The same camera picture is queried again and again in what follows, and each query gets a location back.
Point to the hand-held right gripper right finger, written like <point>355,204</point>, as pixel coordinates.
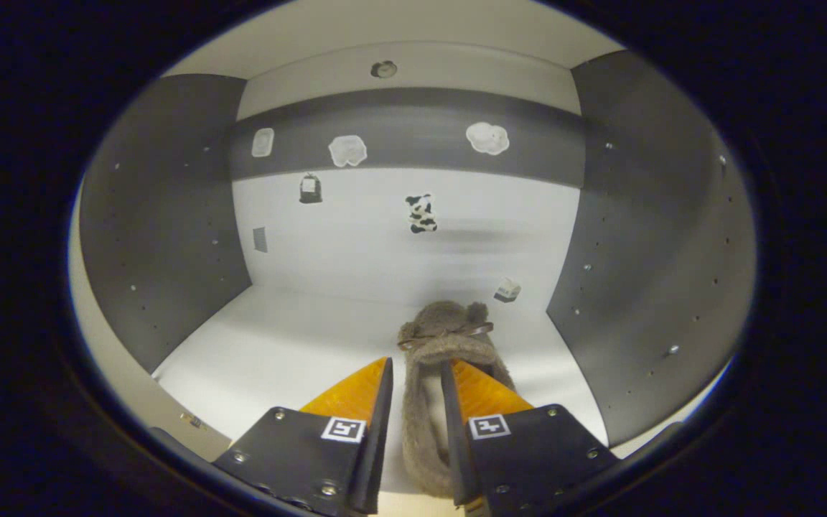
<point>453,445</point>

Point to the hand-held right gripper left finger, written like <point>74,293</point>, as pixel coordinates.
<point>377,445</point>

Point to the brown fuzzy shoe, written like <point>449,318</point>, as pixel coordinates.
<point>421,402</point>

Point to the white shoe cabinet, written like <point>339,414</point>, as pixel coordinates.
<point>356,251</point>

